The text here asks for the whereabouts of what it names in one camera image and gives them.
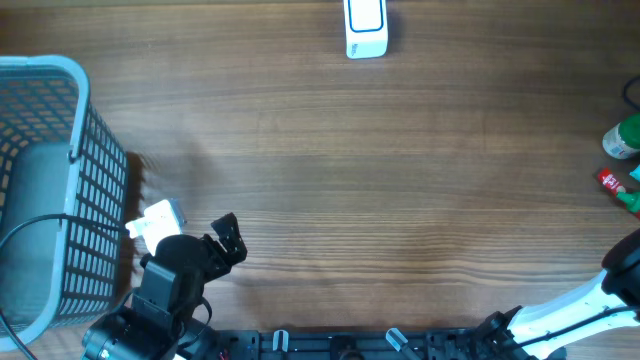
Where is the red snack stick packet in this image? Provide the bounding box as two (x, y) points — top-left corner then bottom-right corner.
(596, 168), (639, 213)

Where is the green lid glass jar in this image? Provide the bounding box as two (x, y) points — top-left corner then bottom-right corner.
(602, 114), (640, 159)

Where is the yellow red sauce bottle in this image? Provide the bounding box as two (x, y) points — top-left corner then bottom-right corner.
(616, 191), (640, 218)

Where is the mint wet wipes pack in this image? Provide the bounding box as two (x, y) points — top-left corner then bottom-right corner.
(629, 166), (640, 182)

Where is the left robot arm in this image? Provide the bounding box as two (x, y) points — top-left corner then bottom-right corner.
(82, 213), (247, 360)

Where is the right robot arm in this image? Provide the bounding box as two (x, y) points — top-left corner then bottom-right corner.
(471, 231), (639, 359)

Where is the white barcode scanner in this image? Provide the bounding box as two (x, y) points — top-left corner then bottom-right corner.
(343, 0), (389, 60)

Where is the grey plastic mesh basket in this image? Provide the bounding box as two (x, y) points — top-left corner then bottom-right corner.
(1, 55), (129, 352)

